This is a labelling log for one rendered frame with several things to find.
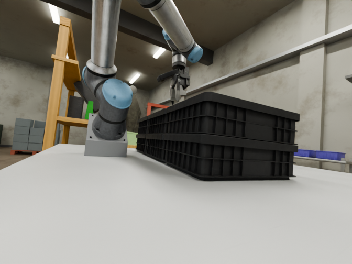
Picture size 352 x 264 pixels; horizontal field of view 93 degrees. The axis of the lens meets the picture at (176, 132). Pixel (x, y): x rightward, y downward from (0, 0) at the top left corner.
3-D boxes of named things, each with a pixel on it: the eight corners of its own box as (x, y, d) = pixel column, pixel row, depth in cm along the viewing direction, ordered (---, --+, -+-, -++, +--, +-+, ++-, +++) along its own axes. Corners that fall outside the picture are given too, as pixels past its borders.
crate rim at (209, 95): (206, 99, 42) (207, 90, 42) (165, 113, 69) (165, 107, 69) (301, 121, 58) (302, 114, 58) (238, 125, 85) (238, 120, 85)
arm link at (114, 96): (106, 124, 67) (112, 97, 59) (91, 103, 72) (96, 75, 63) (132, 119, 75) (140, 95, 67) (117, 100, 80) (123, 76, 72)
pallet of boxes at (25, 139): (10, 154, 470) (15, 117, 476) (18, 152, 531) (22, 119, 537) (55, 155, 523) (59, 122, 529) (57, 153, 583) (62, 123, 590)
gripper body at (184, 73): (190, 86, 86) (190, 65, 88) (175, 82, 82) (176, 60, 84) (183, 91, 93) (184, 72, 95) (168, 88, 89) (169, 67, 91)
